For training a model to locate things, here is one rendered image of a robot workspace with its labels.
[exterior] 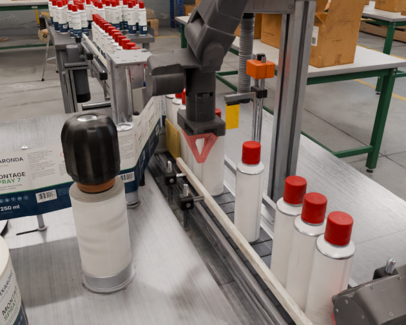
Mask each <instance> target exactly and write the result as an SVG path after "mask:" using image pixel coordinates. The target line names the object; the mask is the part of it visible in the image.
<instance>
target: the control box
mask: <svg viewBox="0 0 406 325"><path fill-rule="evenodd" d="M295 2H296V0H249V2H248V4H247V6H246V9H245V11H244V13H262V14H292V13H293V12H294V10H295Z"/></svg>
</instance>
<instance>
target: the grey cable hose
mask: <svg viewBox="0 0 406 325"><path fill-rule="evenodd" d="M255 15H256V14H255V13H244V16H243V18H242V20H241V22H240V24H241V25H240V36H239V38H240V39H239V58H238V84H237V85H238V88H237V94H242V93H248V92H251V76H249V75H247V74H246V67H247V60H251V59H252V58H253V54H252V53H253V40H254V39H253V38H254V28H255V27H254V22H255V20H254V19H255ZM250 100H251V98H249V99H240V100H237V101H240V103H242V104H246V103H250Z"/></svg>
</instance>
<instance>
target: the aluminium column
mask: <svg viewBox="0 0 406 325"><path fill-rule="evenodd" d="M315 9H316V1H297V0H296V2H295V10H294V12H293V13H292V14H290V20H289V14H282V25H281V34H280V48H279V56H278V71H277V80H276V94H275V109H274V117H273V133H272V141H271V155H270V163H269V178H268V187H267V196H268V197H269V198H270V199H271V200H272V201H273V202H274V203H275V204H276V202H277V200H279V199H281V198H282V197H283V194H284V184H285V179H286V178H287V177H289V176H292V175H296V167H297V160H298V151H299V144H300V134H301V128H302V117H303V112H304V101H305V91H306V85H307V74H308V68H309V58H310V52H311V41H312V36H313V25H314V15H315ZM288 20H289V33H288V40H287V27H288ZM286 42H287V54H286V61H285V51H286ZM284 69H285V75H284ZM283 84H284V89H283ZM282 89H283V95H282ZM281 101H282V109H281V117H280V108H281ZM279 120H280V130H279V138H278V127H279ZM277 139H278V151H277V158H276V147H277ZM275 159H276V172H275ZM274 172H275V186H274ZM273 190H274V193H273Z"/></svg>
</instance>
